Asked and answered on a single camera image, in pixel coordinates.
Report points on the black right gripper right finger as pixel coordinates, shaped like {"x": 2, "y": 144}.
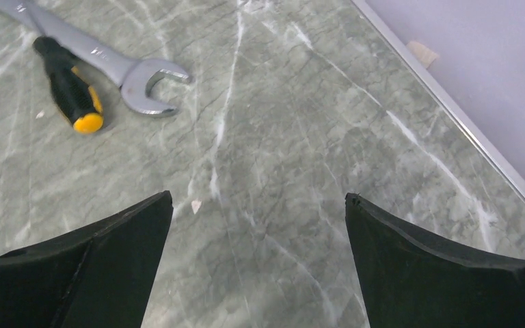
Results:
{"x": 411, "y": 277}

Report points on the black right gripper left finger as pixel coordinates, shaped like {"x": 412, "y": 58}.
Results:
{"x": 100, "y": 275}

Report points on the silver open end wrench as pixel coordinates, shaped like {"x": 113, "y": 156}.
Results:
{"x": 134, "y": 77}

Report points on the yellow handled screwdriver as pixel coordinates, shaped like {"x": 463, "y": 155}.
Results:
{"x": 76, "y": 99}

